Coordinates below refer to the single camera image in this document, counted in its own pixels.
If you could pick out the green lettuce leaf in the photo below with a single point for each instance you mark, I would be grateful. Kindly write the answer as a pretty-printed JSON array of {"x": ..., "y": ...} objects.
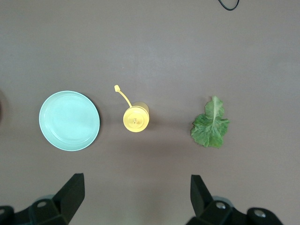
[{"x": 211, "y": 126}]

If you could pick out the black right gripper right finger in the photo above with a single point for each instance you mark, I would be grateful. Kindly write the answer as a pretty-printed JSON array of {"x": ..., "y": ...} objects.
[{"x": 211, "y": 211}]

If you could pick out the yellow squeeze sauce bottle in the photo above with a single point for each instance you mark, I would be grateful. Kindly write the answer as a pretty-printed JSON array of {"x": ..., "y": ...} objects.
[{"x": 136, "y": 120}]

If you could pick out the pale green round plate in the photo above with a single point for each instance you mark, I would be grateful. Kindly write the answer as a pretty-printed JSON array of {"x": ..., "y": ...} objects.
[{"x": 69, "y": 120}]

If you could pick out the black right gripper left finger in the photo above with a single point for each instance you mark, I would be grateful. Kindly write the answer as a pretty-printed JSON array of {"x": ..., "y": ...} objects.
[{"x": 58, "y": 208}]

